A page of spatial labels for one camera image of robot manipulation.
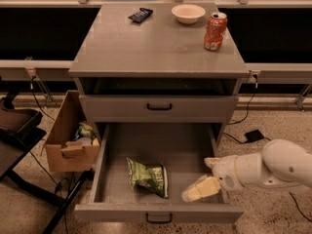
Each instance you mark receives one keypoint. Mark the open grey middle drawer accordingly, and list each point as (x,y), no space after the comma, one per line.
(181,148)

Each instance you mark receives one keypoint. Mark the white paper bowl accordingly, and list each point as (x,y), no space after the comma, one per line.
(188,13)

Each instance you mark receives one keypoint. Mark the green jalapeno chip bag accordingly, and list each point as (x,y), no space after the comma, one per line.
(152,177)

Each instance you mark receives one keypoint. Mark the black stand with tray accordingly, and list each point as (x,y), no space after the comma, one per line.
(14,146)

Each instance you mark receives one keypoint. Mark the orange soda can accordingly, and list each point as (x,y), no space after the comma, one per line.
(215,31)

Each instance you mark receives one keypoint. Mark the snack items in box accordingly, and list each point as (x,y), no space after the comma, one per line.
(85,134)

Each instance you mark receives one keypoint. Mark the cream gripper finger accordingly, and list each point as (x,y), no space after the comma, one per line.
(211,162)
(205,186)

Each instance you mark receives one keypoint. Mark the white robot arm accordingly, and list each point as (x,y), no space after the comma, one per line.
(280,165)

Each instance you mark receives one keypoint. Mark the grey drawer cabinet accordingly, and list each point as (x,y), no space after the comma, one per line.
(158,57)

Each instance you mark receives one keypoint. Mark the closed grey upper drawer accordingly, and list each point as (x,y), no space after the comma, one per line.
(159,109)

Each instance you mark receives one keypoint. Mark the black power adapter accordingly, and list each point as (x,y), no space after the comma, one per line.
(254,135)

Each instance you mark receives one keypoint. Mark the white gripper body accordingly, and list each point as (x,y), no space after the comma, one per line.
(224,174)

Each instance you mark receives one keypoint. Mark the cardboard box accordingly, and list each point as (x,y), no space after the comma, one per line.
(64,154)

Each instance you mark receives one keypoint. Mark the dark blue snack bar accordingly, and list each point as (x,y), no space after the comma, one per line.
(141,15)

